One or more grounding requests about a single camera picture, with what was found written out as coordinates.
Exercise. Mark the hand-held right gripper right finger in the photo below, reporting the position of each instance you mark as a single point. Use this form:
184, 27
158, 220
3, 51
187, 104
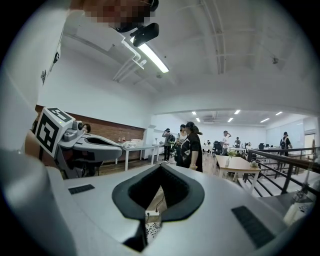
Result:
215, 200

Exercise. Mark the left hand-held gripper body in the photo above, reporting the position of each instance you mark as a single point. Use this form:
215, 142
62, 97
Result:
48, 132

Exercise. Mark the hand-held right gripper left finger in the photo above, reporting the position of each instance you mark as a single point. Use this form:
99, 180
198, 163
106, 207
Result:
95, 200

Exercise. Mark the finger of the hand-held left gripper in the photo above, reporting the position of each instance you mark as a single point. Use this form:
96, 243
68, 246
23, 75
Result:
100, 139
102, 151

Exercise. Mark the black white floral cloth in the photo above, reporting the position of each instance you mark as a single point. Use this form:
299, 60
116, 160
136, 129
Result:
153, 231

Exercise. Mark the person's left forearm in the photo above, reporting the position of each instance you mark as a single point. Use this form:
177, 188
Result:
32, 147

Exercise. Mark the black office chair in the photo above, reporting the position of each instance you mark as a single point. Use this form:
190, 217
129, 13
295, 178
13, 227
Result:
218, 148

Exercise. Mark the white cloth pile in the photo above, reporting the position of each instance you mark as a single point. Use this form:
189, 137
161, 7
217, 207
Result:
132, 143

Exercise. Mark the large white table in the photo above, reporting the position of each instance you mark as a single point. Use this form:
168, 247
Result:
140, 148

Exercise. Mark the light wooden table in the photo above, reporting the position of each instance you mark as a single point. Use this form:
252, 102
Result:
237, 163

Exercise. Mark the plant in white vase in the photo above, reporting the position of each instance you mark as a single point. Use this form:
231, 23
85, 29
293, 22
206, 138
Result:
230, 157

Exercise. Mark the person's light shirt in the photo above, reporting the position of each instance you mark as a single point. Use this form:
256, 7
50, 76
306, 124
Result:
25, 87

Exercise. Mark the small potted plant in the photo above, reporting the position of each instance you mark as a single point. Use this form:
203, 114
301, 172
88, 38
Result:
254, 164

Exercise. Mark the small white table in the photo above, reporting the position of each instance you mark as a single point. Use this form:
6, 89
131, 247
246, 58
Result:
158, 146

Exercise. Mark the white power strip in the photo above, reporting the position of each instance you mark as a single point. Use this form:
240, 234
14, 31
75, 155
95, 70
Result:
152, 213

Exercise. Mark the dark grey desk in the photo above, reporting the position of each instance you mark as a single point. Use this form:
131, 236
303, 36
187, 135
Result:
275, 205

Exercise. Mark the white ceiling pipes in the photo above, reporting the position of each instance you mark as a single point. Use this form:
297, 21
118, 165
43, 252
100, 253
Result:
130, 63

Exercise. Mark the black metal railing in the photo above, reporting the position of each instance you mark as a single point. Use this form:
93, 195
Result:
287, 162

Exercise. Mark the white printed paper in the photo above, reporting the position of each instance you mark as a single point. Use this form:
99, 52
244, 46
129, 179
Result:
298, 213

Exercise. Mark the metal desk stand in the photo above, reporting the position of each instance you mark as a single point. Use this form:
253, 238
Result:
302, 190

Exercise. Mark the long ceiling light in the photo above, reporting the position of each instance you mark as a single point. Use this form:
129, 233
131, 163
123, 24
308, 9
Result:
152, 56

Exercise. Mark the person's head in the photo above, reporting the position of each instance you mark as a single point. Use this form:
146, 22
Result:
117, 12

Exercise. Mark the black head-worn camera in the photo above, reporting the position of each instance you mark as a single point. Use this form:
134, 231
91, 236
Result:
147, 35

